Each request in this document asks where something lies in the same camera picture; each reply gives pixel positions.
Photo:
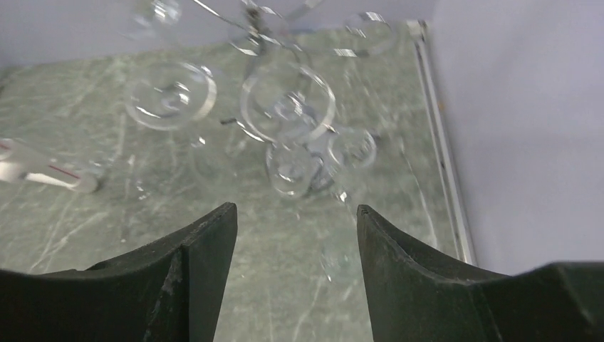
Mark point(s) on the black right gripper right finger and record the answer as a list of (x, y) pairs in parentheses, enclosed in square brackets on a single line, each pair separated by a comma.
[(417, 293)]

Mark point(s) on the clear wine glass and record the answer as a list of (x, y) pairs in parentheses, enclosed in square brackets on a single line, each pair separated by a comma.
[(325, 160), (171, 97), (286, 102)]

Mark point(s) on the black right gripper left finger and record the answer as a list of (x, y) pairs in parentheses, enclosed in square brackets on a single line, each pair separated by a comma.
[(168, 290)]

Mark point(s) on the white PVC pipe frame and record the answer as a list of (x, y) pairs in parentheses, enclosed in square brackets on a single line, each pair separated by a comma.
[(21, 162)]

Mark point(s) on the chrome wine glass rack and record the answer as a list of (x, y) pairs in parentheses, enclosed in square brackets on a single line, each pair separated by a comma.
[(269, 32)]

